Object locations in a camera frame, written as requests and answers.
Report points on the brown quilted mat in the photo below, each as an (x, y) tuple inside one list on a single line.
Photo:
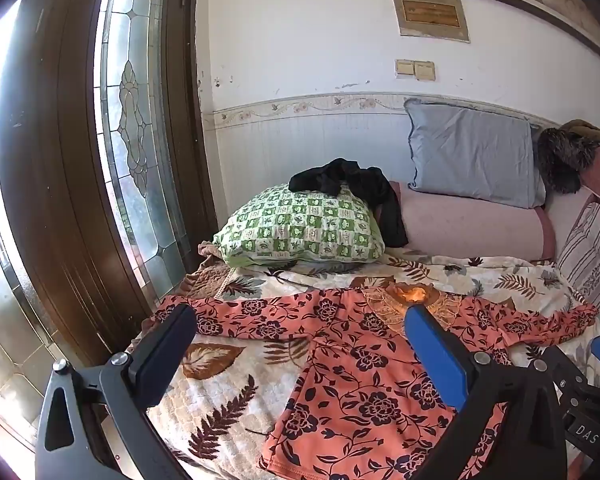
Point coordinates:
[(210, 275)]

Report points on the black garment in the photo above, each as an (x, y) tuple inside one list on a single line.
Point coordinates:
[(340, 177)]

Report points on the beige wall switch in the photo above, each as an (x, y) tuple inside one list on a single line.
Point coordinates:
[(425, 70), (405, 68)]

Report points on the wall electrical panel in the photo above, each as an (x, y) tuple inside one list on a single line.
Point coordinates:
[(430, 14)]

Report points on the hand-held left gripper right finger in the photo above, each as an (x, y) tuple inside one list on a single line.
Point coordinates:
[(437, 357)]

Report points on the brown wooden glass door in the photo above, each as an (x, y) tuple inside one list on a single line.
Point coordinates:
[(55, 160)]

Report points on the striped sofa cushion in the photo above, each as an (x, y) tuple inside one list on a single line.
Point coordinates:
[(595, 260)]

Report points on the orange floral blouse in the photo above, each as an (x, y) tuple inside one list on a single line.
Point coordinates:
[(360, 385)]

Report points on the grey-blue pillow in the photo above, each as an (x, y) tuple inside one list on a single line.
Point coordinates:
[(472, 155)]

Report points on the leaf print fleece blanket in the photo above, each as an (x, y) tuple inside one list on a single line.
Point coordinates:
[(215, 390)]

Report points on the green checkered pillow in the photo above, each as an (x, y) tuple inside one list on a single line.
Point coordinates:
[(300, 230)]

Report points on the fur-trimmed coat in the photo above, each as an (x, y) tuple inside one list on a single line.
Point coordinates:
[(562, 160)]

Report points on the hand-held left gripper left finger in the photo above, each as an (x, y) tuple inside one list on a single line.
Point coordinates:
[(170, 340)]

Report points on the pink bolster cushion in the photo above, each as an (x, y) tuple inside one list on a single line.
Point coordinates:
[(465, 230)]

